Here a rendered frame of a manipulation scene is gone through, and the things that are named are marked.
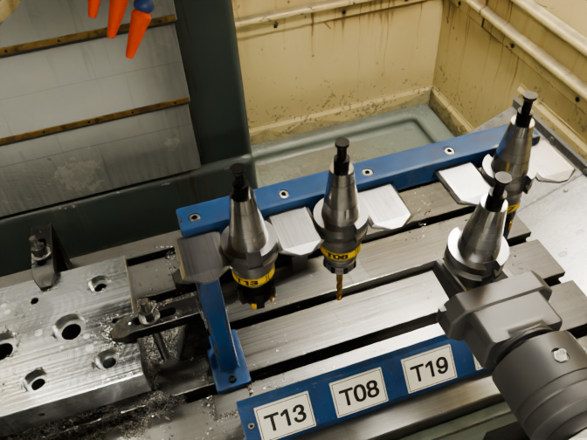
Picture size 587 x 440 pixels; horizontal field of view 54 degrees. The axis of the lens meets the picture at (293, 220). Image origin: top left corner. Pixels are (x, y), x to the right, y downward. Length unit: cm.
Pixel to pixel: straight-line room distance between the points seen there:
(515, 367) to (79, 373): 57
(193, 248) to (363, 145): 119
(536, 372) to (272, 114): 128
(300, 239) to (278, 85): 105
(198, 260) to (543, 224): 85
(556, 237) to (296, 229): 75
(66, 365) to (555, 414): 63
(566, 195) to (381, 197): 71
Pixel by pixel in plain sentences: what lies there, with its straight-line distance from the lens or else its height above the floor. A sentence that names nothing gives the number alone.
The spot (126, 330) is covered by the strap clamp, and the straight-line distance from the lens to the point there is 87.
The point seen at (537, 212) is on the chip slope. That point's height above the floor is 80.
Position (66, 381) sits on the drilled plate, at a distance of 88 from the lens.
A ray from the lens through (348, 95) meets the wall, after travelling 177.
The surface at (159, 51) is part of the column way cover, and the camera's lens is 108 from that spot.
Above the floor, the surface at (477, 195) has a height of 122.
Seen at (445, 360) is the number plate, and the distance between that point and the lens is 89.
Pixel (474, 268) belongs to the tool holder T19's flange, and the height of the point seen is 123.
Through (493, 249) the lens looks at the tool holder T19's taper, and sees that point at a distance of 62.
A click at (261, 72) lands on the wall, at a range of 162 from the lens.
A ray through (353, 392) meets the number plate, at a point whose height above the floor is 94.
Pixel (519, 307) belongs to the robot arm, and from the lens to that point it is 62.
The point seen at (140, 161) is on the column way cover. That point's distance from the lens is 121.
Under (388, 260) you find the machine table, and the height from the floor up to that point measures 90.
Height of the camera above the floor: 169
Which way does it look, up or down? 46 degrees down
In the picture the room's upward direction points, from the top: 4 degrees counter-clockwise
